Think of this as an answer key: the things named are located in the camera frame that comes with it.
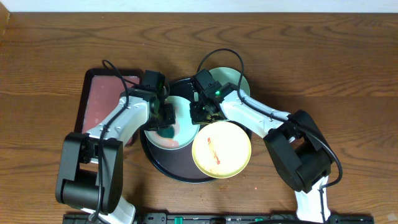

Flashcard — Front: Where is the round black tray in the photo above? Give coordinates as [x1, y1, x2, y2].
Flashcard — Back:
[140, 78, 252, 184]

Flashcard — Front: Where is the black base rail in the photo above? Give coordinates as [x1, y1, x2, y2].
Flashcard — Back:
[62, 212, 375, 224]

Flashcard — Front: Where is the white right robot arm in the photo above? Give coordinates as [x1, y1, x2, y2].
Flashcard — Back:
[190, 70, 336, 223]

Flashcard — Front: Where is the yellow dirty plate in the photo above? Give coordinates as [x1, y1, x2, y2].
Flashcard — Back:
[192, 122, 251, 179]

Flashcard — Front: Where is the pale green dirty plate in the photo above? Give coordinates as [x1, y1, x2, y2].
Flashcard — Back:
[210, 67, 251, 96]

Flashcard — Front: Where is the red rectangular tray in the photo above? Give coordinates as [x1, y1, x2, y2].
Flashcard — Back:
[74, 68, 124, 133]

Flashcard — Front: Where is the green scrubbing sponge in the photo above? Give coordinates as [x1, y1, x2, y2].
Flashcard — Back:
[157, 126, 175, 139]

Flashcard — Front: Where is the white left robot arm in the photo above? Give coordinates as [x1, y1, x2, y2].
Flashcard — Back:
[55, 70, 175, 223]

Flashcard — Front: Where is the light blue plate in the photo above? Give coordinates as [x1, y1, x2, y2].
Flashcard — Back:
[144, 96, 200, 150]

